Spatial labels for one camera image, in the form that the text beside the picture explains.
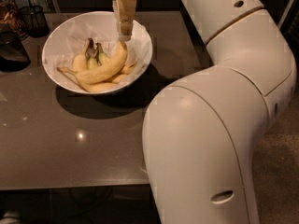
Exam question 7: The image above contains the dark glass container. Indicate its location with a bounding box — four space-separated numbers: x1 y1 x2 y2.
0 31 31 72

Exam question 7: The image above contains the glass jar with snacks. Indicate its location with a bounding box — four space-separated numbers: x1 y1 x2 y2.
0 0 27 39

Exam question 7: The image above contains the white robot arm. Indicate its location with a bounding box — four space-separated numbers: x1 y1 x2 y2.
142 0 296 224

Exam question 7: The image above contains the black wire mesh cup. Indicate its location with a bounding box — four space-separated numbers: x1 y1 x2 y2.
20 6 50 38

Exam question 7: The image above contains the white paper bowl liner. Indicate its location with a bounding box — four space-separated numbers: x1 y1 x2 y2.
44 18 150 91

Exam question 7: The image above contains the long top yellow banana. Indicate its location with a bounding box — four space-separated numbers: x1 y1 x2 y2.
74 40 129 85

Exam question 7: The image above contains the banana bunch behind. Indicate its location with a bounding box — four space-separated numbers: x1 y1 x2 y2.
71 37 137 85

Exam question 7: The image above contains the white bowl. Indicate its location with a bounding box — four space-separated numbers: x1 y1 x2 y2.
41 10 154 96

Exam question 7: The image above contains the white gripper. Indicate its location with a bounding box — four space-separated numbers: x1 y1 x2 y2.
112 0 136 41

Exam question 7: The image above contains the bottom yellow banana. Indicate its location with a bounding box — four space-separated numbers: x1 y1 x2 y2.
57 65 120 92

